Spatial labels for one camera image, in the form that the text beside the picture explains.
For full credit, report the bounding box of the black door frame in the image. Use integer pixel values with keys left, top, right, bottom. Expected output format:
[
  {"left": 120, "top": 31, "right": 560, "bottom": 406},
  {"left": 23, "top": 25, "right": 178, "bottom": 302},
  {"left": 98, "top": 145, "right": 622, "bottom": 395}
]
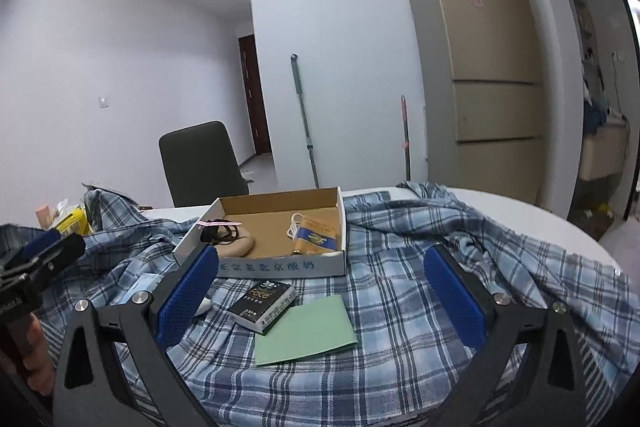
[{"left": 606, "top": 0, "right": 640, "bottom": 219}]

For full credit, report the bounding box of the person's left hand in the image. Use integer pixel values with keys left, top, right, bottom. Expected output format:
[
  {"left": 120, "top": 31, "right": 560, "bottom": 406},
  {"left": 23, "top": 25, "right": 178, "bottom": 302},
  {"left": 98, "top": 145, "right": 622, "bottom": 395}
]
[{"left": 19, "top": 313, "right": 56, "bottom": 396}]

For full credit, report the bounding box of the green paper card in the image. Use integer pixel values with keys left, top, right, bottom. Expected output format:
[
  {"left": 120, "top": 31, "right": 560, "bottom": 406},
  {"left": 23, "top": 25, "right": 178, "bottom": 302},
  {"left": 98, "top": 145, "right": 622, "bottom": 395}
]
[{"left": 253, "top": 294, "right": 359, "bottom": 367}]

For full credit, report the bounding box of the grey white bag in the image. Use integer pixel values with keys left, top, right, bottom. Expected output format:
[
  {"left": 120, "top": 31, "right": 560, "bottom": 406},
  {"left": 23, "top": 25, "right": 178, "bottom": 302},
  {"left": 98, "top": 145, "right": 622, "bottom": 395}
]
[{"left": 81, "top": 181, "right": 121, "bottom": 198}]

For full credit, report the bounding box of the gold refrigerator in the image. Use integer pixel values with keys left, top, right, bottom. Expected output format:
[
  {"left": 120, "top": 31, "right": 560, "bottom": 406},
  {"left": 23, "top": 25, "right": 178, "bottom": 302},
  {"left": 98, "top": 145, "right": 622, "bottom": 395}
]
[{"left": 398, "top": 0, "right": 549, "bottom": 208}]

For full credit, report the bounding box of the pink broom handle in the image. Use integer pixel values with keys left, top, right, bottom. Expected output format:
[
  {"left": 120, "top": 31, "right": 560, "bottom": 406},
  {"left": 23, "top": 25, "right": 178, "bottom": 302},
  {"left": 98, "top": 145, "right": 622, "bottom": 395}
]
[{"left": 398, "top": 95, "right": 412, "bottom": 182}]

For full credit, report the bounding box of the black hair tie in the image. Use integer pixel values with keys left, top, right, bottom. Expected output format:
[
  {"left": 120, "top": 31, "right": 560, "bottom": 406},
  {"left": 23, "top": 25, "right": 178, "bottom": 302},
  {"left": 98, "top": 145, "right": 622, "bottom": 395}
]
[{"left": 199, "top": 220, "right": 244, "bottom": 246}]

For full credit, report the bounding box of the yellow gold box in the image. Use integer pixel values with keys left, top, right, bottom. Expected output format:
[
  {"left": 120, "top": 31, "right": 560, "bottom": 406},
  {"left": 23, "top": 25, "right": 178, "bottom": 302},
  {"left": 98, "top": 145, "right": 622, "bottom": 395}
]
[{"left": 292, "top": 215, "right": 337, "bottom": 256}]

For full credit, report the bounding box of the yellow bottle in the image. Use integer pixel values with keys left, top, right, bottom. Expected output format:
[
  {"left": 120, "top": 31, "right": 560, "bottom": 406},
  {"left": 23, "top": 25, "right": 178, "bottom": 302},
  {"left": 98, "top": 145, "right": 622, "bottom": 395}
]
[{"left": 54, "top": 204, "right": 89, "bottom": 236}]

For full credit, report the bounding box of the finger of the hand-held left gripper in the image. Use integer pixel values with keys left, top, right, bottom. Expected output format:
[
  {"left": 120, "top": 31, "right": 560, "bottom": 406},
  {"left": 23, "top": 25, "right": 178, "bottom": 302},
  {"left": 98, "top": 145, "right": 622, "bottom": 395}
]
[
  {"left": 17, "top": 227, "right": 69, "bottom": 261},
  {"left": 27, "top": 233, "right": 87, "bottom": 271}
]

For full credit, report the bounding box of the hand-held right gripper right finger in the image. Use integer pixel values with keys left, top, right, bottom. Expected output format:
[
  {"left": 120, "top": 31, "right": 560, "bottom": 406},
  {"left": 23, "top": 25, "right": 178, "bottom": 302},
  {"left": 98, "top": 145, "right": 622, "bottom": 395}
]
[{"left": 423, "top": 243, "right": 588, "bottom": 427}]

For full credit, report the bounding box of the beige round plush cushion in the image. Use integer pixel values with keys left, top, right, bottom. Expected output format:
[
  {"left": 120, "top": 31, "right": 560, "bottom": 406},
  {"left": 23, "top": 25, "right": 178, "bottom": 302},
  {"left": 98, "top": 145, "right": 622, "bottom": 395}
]
[{"left": 207, "top": 229, "right": 256, "bottom": 261}]

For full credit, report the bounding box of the dark grey chair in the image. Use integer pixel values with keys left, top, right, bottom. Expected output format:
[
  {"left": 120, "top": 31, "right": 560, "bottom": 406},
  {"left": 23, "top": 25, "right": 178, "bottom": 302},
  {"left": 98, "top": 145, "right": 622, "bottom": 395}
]
[{"left": 158, "top": 120, "right": 250, "bottom": 209}]

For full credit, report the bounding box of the green mop handle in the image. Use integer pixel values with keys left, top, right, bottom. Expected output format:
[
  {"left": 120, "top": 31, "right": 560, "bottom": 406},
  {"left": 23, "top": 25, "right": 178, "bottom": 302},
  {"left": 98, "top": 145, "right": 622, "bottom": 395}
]
[{"left": 289, "top": 54, "right": 321, "bottom": 189}]

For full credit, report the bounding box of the dark wooden door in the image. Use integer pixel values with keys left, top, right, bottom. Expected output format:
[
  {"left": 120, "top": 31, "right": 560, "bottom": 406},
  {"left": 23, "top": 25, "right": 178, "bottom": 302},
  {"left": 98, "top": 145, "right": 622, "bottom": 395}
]
[{"left": 237, "top": 34, "right": 274, "bottom": 156}]

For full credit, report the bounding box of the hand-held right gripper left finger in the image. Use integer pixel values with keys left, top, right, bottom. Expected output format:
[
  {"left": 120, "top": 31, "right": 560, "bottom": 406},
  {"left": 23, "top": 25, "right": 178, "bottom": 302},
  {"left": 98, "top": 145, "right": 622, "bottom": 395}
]
[{"left": 52, "top": 242, "right": 221, "bottom": 427}]

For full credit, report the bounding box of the beige counter cabinet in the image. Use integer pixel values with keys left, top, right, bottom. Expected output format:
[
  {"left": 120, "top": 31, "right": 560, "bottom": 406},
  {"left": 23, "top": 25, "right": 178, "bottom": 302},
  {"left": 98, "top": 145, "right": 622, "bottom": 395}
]
[{"left": 579, "top": 116, "right": 631, "bottom": 181}]

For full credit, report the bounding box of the blue plaid cloth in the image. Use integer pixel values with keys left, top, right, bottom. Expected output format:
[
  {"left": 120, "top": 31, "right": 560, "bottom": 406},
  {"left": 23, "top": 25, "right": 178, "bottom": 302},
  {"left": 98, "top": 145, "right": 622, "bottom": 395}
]
[{"left": 0, "top": 179, "right": 640, "bottom": 427}]

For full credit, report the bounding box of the black tissue pack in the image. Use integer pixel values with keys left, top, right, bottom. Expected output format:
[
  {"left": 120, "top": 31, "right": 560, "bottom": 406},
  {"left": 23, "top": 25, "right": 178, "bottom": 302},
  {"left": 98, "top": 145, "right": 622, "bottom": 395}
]
[{"left": 224, "top": 278, "right": 300, "bottom": 336}]

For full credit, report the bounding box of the white cord loop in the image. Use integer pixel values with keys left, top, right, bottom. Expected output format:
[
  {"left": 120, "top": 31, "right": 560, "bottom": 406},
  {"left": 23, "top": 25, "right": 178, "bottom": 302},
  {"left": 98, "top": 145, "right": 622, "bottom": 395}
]
[{"left": 286, "top": 212, "right": 306, "bottom": 241}]

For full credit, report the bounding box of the cardboard box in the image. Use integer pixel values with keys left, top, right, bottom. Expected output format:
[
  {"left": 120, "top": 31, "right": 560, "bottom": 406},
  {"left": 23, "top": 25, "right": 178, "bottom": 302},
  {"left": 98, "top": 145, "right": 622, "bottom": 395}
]
[{"left": 172, "top": 186, "right": 347, "bottom": 279}]

